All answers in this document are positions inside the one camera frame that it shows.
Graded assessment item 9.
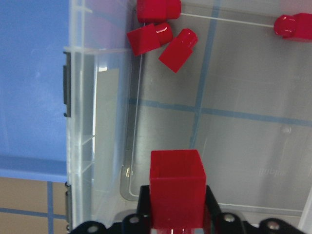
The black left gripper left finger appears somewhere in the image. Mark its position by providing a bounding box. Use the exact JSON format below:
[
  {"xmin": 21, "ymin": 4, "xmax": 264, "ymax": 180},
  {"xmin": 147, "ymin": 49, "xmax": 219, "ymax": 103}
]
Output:
[{"xmin": 136, "ymin": 185, "xmax": 151, "ymax": 217}]

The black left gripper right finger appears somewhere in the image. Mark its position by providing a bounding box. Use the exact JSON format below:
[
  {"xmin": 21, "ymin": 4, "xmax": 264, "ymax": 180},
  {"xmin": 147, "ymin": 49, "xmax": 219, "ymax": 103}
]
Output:
[{"xmin": 204, "ymin": 185, "xmax": 222, "ymax": 219}]

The red block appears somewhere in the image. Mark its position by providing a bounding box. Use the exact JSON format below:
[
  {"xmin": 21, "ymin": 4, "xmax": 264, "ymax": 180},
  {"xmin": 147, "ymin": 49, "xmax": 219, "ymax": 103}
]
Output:
[
  {"xmin": 127, "ymin": 22, "xmax": 173, "ymax": 56},
  {"xmin": 149, "ymin": 149, "xmax": 206, "ymax": 230},
  {"xmin": 158, "ymin": 28, "xmax": 198, "ymax": 73},
  {"xmin": 136, "ymin": 0, "xmax": 182, "ymax": 23}
]

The clear plastic storage box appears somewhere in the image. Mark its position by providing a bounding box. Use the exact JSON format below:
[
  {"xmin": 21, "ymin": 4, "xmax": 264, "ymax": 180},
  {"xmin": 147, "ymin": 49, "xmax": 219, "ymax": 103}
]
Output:
[{"xmin": 66, "ymin": 0, "xmax": 312, "ymax": 234}]

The red block far corner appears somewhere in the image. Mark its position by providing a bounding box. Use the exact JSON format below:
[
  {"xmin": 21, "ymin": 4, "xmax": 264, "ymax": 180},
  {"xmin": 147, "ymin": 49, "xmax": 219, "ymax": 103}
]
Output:
[{"xmin": 273, "ymin": 13, "xmax": 312, "ymax": 42}]

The blue plastic tray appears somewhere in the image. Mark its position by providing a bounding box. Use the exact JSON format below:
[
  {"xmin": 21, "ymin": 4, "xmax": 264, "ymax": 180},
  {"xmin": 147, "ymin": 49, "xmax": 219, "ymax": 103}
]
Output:
[{"xmin": 0, "ymin": 0, "xmax": 69, "ymax": 182}]

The red block by box wall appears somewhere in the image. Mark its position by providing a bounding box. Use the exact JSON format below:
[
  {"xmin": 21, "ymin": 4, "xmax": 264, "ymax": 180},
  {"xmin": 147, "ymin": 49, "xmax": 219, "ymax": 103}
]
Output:
[{"xmin": 127, "ymin": 22, "xmax": 173, "ymax": 56}]

